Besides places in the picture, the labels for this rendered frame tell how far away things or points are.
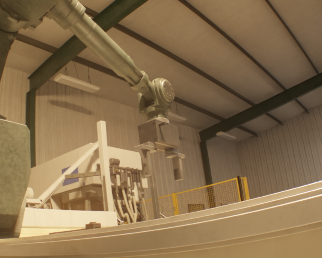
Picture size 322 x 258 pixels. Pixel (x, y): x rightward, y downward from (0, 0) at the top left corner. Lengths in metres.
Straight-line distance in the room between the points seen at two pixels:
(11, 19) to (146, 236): 1.12
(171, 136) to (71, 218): 1.73
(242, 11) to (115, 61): 6.97
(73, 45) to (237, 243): 7.26
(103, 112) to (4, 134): 9.69
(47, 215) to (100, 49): 1.87
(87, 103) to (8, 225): 9.40
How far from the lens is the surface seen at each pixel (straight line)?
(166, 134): 1.97
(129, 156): 5.72
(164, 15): 8.03
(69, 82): 8.22
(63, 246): 1.27
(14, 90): 8.82
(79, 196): 5.22
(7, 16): 1.60
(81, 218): 3.51
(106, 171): 4.21
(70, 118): 9.60
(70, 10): 1.76
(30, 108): 8.58
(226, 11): 8.47
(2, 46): 1.64
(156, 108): 2.01
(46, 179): 6.07
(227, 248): 0.89
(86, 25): 1.81
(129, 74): 1.96
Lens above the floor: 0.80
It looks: 19 degrees up
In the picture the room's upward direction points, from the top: 8 degrees counter-clockwise
